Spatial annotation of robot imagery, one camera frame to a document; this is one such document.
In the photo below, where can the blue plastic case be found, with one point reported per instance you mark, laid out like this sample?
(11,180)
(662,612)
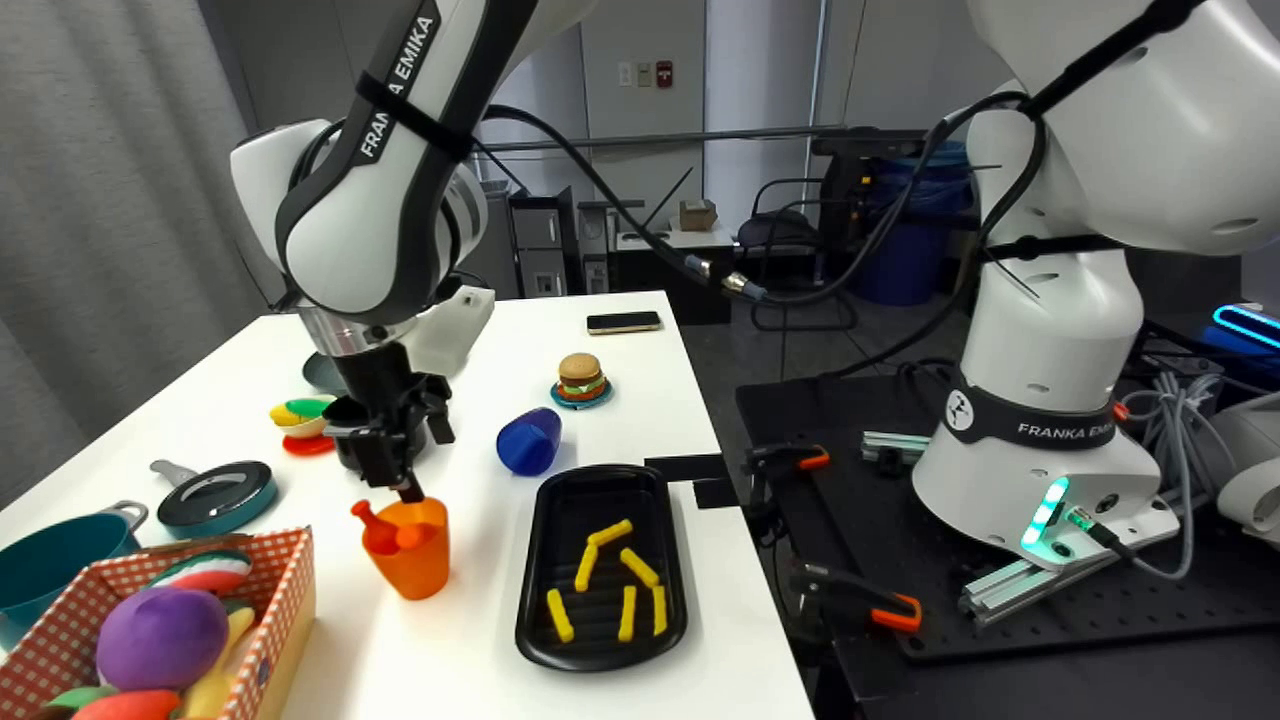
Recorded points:
(1247,343)

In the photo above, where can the black office chair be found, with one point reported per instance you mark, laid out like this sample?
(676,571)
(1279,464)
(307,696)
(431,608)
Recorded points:
(795,225)

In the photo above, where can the grey curtain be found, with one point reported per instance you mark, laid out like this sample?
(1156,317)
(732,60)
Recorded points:
(123,201)

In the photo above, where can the small cardboard box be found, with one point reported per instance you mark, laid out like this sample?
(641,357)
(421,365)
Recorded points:
(698,215)

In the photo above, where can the orange-red plush toy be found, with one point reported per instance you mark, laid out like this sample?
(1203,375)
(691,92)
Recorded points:
(125,705)

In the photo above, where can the black smartphone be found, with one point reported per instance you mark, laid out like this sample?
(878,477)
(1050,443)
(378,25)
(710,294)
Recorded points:
(625,323)

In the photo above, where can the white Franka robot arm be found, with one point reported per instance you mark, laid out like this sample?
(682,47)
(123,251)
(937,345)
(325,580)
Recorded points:
(345,225)

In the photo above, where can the orange plastic cup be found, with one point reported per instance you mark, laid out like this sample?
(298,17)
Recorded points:
(418,560)

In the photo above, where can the red checkered cardboard box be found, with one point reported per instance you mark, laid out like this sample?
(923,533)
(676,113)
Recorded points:
(273,612)

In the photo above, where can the dark grey drawer cabinet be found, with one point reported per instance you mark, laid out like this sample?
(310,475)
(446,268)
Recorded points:
(546,245)

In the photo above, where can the short aluminium profile rail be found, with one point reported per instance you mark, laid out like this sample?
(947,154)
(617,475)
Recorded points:
(890,445)

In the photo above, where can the black toy pot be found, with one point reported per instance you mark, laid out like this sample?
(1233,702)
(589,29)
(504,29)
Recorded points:
(340,433)

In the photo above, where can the green toy food piece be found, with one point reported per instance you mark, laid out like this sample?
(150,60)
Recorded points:
(310,406)

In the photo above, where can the white grey device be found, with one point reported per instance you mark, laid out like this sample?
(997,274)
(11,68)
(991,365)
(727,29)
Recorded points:
(1254,464)

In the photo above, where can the toy burger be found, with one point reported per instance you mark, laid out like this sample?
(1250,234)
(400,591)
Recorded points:
(580,375)

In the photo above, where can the teal toy frying pan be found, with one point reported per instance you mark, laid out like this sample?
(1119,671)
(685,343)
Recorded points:
(218,502)

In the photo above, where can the teal toy pot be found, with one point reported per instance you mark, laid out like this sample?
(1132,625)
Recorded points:
(54,560)

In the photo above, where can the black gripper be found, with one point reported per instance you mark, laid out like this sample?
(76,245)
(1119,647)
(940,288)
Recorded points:
(393,392)

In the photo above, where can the red and white plush toy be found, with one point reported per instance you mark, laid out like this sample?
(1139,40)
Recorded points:
(215,580)

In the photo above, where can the yellow toy food piece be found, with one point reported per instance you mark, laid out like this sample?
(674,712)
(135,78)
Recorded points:
(287,417)

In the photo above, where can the yellow plush toy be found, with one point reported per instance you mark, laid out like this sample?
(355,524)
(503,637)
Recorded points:
(222,675)

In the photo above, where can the green plush toy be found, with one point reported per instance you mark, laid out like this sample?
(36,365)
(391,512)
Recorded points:
(72,696)

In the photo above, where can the blue plastic barrel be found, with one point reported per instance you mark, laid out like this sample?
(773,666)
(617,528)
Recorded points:
(923,255)

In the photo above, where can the black plastic tray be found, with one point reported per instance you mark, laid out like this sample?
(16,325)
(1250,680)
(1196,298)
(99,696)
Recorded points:
(562,512)

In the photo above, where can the black machine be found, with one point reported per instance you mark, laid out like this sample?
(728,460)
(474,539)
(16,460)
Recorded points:
(855,187)

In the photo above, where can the black perforated breadboard base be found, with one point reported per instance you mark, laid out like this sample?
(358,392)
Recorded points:
(865,533)

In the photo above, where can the black low cabinet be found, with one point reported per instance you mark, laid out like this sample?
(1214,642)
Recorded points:
(674,303)

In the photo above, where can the red wall sign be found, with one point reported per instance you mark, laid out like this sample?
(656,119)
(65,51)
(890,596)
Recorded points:
(662,75)

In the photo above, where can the yellow toy fry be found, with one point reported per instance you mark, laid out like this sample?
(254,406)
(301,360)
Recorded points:
(562,616)
(628,612)
(586,567)
(609,533)
(662,608)
(641,571)

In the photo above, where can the long aluminium profile rail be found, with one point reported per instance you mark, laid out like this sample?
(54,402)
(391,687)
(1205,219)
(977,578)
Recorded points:
(1027,580)

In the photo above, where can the small teal saucer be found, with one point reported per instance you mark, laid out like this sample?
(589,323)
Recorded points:
(580,402)

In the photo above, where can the purple plush ball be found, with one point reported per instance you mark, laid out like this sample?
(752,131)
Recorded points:
(161,637)

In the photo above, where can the large grey-green plate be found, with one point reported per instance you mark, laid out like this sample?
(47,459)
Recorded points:
(323,375)

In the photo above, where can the blue plastic cup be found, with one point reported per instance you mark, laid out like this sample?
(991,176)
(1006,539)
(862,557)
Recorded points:
(530,443)

